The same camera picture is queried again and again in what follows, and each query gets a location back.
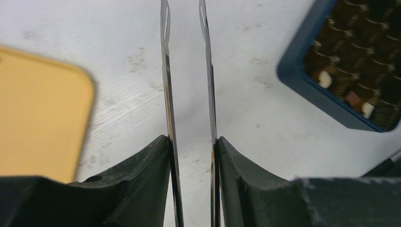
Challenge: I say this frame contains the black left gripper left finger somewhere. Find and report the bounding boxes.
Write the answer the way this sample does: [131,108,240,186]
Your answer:
[0,135,170,227]

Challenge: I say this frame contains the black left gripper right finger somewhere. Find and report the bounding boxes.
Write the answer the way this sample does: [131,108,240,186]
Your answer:
[217,137,401,227]

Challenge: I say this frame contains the metal tweezers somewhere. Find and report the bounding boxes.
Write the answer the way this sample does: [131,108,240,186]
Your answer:
[160,0,221,227]

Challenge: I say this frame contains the blue chocolate box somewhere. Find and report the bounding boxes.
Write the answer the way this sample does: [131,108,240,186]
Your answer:
[277,0,401,132]

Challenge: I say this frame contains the white chocolate in box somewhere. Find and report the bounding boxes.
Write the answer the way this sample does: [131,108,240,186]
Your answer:
[318,71,332,88]
[362,102,375,119]

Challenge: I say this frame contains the brown chocolate in box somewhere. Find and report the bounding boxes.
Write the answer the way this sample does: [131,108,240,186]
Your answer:
[344,91,364,107]

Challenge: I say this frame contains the yellow tray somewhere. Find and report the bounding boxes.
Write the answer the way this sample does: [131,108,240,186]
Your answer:
[0,46,95,183]

